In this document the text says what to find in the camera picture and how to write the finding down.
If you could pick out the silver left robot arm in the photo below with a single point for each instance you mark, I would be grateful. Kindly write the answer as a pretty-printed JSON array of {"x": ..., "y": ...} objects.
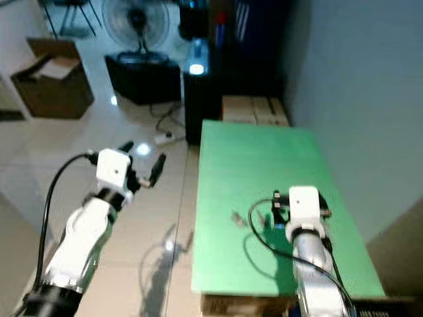
[{"x": 82, "y": 238}]

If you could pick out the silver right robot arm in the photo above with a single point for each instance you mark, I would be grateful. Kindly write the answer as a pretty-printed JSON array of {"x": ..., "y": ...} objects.
[{"x": 314, "y": 271}]

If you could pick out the white power strip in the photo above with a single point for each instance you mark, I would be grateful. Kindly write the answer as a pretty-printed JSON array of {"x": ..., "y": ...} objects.
[{"x": 166, "y": 139}]

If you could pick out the green table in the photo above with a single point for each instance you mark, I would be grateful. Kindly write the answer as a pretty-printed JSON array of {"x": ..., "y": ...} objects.
[{"x": 238, "y": 165}]

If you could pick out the low black box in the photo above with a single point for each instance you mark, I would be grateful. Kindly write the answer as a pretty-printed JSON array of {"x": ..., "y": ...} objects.
[{"x": 144, "y": 82}]

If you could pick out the tall black cabinet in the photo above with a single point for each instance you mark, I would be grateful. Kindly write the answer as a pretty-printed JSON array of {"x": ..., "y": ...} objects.
[{"x": 201, "y": 105}]

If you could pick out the open brown cardboard box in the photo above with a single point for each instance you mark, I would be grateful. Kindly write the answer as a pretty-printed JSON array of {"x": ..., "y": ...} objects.
[{"x": 53, "y": 92}]

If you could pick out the closed taped cardboard box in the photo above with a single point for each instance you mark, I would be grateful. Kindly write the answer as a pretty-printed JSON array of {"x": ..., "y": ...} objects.
[{"x": 254, "y": 111}]

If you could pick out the cardboard box under table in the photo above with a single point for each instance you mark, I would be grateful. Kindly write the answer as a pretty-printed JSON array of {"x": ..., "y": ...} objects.
[{"x": 244, "y": 308}]

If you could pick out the clear plastic water bottle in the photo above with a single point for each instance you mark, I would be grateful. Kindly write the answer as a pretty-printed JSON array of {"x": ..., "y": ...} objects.
[{"x": 198, "y": 59}]

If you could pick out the dark plastic crate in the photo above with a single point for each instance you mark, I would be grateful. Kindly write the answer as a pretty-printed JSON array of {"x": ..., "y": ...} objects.
[{"x": 386, "y": 308}]

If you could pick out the round floor fan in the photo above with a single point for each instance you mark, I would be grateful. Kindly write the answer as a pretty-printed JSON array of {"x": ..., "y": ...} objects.
[{"x": 137, "y": 23}]

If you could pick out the black bulky object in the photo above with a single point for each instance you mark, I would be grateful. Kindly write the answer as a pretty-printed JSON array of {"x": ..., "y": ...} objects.
[{"x": 193, "y": 18}]

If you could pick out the red slim object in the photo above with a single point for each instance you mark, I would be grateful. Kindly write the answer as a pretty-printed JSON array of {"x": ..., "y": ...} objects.
[{"x": 219, "y": 30}]

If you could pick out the dark blue striped panel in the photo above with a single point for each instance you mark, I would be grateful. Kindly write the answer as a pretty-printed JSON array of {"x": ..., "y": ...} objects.
[{"x": 261, "y": 30}]

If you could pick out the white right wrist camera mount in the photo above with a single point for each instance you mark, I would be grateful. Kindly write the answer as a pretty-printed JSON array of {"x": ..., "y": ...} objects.
[{"x": 304, "y": 206}]

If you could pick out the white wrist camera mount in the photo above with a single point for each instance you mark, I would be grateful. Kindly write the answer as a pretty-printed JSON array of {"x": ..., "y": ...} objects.
[
  {"x": 112, "y": 168},
  {"x": 304, "y": 206}
]

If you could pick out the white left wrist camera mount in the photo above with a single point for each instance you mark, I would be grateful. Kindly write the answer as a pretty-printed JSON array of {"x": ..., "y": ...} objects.
[{"x": 112, "y": 168}]

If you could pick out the black metal frame stand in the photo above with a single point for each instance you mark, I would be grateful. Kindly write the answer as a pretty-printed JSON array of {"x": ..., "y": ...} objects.
[{"x": 69, "y": 16}]

